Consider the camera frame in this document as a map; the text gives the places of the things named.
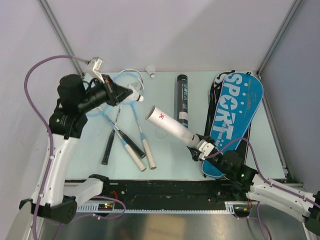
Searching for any white shuttlecock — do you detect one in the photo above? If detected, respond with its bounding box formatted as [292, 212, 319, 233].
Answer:
[145, 65, 156, 79]
[127, 83, 144, 102]

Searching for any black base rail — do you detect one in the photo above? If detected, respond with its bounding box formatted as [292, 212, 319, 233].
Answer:
[63, 179, 248, 211]

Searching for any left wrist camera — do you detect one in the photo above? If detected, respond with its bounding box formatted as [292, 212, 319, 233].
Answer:
[87, 57, 104, 81]

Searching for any black shuttlecock tube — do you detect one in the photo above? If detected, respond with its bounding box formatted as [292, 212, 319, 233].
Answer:
[175, 74, 189, 128]

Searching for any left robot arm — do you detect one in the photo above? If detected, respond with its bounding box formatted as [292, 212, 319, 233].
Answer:
[19, 74, 134, 224]

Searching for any blue racket bag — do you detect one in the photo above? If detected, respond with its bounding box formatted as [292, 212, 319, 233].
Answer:
[201, 72, 264, 179]

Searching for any white shuttlecock tube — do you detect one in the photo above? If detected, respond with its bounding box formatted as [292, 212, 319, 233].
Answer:
[145, 105, 200, 149]

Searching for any blue racket white grip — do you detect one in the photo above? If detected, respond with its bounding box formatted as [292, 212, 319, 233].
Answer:
[114, 69, 157, 170]

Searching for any transparent tube cap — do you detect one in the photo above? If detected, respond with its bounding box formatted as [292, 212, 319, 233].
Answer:
[155, 128, 168, 140]

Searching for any white cable duct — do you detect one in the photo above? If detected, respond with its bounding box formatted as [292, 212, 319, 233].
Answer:
[76, 202, 235, 214]

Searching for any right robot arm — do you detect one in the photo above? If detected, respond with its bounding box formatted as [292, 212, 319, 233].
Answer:
[187, 134, 320, 235]

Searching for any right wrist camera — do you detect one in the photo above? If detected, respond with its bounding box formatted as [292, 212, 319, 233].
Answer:
[196, 139, 216, 160]

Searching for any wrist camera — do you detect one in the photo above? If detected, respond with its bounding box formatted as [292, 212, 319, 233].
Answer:
[87, 57, 104, 81]
[196, 139, 216, 160]

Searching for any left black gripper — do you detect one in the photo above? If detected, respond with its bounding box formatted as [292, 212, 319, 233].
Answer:
[78, 74, 133, 113]

